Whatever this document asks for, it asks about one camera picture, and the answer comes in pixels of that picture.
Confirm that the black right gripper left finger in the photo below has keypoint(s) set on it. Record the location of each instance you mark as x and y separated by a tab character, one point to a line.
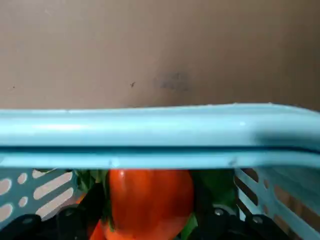
62	225

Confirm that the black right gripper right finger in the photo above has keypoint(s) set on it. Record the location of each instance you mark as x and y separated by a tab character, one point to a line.
225	225

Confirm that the red tomato with green calyx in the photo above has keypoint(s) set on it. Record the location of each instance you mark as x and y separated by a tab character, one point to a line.
150	205

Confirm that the light blue plastic shopping basket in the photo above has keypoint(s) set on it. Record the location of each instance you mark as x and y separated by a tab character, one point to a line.
150	130

